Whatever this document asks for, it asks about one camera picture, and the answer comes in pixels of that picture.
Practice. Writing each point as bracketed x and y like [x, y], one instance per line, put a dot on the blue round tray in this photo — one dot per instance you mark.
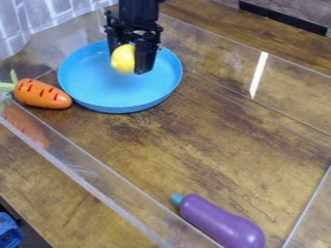
[101, 89]

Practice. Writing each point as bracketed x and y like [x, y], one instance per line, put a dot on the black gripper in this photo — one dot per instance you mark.
[137, 15]

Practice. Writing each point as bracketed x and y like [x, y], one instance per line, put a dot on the orange toy carrot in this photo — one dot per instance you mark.
[37, 93]

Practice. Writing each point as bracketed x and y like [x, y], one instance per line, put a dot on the yellow toy lemon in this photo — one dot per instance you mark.
[124, 59]

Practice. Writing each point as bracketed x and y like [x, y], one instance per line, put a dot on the clear acrylic enclosure wall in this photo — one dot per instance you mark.
[241, 136]

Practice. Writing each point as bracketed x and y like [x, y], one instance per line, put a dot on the blue object at corner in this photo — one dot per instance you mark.
[11, 234]

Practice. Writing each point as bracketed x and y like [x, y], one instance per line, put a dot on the purple toy eggplant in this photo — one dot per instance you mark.
[233, 231]

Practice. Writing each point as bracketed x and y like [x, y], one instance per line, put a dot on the white patterned curtain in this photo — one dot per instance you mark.
[26, 17]

